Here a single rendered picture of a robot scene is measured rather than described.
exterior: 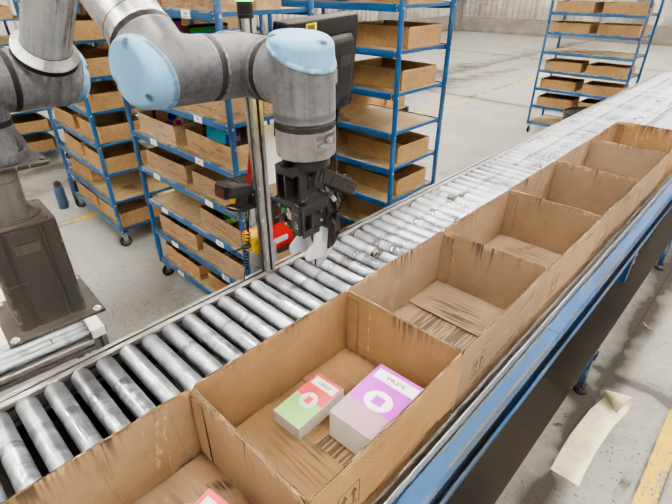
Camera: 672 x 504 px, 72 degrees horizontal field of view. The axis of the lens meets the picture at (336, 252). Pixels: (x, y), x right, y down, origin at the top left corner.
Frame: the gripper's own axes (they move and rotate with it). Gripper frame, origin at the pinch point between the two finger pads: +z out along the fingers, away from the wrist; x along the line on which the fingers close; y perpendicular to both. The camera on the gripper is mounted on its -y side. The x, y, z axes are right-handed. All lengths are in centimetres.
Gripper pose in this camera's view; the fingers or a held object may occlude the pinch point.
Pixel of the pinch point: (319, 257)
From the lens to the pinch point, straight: 82.4
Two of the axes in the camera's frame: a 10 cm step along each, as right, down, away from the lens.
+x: 7.7, 3.5, -5.4
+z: 0.1, 8.3, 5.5
